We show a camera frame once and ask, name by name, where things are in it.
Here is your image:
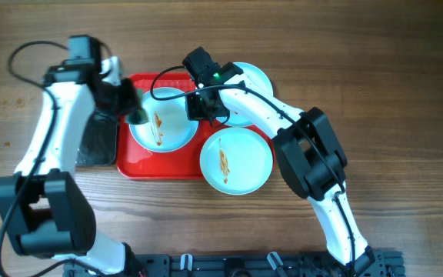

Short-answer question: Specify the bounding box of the green yellow sponge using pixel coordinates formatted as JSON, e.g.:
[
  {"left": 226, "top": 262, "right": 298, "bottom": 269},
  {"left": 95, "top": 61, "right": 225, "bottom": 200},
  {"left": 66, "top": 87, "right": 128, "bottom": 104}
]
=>
[{"left": 125, "top": 89, "right": 148, "bottom": 125}]

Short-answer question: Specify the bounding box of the light blue plate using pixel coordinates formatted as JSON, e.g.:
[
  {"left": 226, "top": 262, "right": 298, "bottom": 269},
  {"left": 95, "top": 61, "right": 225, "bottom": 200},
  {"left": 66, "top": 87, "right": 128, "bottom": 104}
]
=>
[
  {"left": 216, "top": 62, "right": 274, "bottom": 127},
  {"left": 129, "top": 92, "right": 198, "bottom": 153},
  {"left": 200, "top": 128, "right": 273, "bottom": 195}
]

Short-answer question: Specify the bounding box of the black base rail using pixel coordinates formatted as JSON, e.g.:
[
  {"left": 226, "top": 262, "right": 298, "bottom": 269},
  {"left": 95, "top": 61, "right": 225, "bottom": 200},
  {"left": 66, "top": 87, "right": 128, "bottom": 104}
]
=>
[{"left": 62, "top": 250, "right": 405, "bottom": 277}]

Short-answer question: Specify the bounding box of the light blue plate back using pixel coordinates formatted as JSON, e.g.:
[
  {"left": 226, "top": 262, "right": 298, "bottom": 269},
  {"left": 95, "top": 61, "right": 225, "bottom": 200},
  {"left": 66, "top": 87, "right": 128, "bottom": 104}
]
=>
[{"left": 216, "top": 62, "right": 274, "bottom": 127}]

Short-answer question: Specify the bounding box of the red plastic tray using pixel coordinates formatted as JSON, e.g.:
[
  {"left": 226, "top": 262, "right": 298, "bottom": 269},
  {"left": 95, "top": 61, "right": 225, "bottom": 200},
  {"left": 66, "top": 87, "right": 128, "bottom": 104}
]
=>
[{"left": 116, "top": 72, "right": 276, "bottom": 181}]

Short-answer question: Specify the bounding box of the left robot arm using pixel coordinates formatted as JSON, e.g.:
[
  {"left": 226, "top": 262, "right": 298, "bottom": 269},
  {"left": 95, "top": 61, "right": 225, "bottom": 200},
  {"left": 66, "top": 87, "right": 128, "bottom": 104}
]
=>
[{"left": 0, "top": 56, "right": 144, "bottom": 276}]

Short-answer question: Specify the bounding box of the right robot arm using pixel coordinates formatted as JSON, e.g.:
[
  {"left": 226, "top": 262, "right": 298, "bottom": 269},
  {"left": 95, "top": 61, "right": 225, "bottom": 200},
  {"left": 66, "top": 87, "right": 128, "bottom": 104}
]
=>
[{"left": 182, "top": 59, "right": 374, "bottom": 276}]

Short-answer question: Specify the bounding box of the light blue plate front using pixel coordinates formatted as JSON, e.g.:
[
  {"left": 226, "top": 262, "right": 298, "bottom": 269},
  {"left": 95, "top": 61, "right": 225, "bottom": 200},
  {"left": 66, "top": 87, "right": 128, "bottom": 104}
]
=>
[{"left": 200, "top": 128, "right": 273, "bottom": 195}]

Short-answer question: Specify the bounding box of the black rectangular tray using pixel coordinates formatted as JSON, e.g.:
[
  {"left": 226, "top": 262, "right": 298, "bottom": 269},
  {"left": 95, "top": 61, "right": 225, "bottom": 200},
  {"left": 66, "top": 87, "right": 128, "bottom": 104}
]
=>
[{"left": 75, "top": 112, "right": 118, "bottom": 167}]

